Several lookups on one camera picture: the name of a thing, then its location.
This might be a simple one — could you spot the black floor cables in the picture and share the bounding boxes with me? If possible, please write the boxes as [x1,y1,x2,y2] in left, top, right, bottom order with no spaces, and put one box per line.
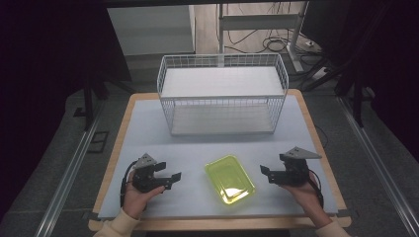
[226,29,329,68]

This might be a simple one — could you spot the pale grey table mat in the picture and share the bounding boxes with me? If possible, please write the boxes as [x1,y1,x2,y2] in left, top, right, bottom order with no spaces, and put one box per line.
[97,94,340,220]

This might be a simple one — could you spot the black stand leg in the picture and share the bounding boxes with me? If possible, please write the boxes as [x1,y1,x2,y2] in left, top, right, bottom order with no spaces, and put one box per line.
[72,77,112,132]
[301,55,368,128]

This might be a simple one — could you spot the aluminium floor rail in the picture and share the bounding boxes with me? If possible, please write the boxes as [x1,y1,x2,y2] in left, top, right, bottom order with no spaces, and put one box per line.
[34,100,107,237]
[336,96,419,237]

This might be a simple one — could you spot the grey cabinet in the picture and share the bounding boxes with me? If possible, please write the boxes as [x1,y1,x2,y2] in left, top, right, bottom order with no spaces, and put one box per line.
[106,4,198,57]

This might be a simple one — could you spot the person's right hand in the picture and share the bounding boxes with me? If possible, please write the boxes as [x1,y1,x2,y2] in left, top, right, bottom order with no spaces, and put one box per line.
[281,172,326,221]

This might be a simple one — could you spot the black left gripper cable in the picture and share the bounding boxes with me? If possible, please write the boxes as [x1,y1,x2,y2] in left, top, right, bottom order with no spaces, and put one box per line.
[120,159,140,208]

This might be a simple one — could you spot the person's left hand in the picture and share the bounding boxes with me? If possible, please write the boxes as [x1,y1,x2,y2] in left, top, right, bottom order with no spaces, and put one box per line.
[123,171,166,220]

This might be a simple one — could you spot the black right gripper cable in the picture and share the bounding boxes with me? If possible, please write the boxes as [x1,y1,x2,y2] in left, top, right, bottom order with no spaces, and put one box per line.
[307,169,325,209]

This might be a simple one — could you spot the white metal stand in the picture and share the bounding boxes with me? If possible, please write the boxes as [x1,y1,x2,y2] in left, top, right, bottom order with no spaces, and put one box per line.
[216,0,310,74]

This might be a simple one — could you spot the white wire shelf rack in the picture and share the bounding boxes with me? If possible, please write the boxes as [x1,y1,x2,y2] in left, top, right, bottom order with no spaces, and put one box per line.
[156,52,291,137]

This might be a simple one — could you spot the white power strip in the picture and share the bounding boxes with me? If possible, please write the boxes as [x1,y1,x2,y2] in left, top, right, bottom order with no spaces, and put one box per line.
[310,66,331,82]

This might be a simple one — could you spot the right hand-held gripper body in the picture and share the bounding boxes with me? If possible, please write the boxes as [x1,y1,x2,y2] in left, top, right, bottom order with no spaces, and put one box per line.
[278,146,323,188]

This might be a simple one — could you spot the yellow-green plastic tray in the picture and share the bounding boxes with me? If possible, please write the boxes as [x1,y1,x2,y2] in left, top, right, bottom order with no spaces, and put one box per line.
[204,154,257,207]

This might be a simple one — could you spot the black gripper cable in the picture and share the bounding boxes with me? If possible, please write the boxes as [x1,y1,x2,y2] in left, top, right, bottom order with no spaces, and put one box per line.
[120,159,140,208]
[307,169,325,209]

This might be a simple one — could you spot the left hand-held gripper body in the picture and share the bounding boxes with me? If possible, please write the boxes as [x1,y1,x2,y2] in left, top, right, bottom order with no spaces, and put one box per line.
[130,152,166,194]

